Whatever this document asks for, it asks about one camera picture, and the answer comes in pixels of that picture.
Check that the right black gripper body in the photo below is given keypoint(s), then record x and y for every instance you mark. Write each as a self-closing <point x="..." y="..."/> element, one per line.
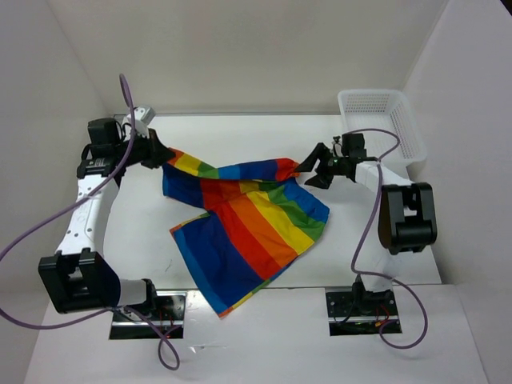
<point x="336" y="165"/>

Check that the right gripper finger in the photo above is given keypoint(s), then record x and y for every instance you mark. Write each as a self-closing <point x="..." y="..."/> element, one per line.
<point x="322" y="179"/>
<point x="308" y="164"/>

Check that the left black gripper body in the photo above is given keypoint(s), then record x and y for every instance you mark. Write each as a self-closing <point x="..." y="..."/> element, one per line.
<point x="138" y="152"/>

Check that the rainbow striped shorts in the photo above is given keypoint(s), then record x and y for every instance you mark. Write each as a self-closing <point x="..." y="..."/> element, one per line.
<point x="257" y="221"/>

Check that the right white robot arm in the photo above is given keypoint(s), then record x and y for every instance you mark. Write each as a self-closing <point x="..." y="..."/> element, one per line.
<point x="403" y="211"/>

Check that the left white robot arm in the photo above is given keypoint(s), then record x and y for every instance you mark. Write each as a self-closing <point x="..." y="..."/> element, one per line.
<point x="77" y="277"/>

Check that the white plastic basket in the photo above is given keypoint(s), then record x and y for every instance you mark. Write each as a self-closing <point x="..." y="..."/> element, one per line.
<point x="388" y="120"/>

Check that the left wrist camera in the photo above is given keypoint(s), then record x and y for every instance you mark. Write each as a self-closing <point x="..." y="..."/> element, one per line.
<point x="143" y="115"/>

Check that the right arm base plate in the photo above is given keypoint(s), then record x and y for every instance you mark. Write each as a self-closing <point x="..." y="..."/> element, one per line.
<point x="347" y="318"/>

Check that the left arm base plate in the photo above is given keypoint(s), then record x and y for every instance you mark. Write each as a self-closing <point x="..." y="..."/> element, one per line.
<point x="168" y="316"/>

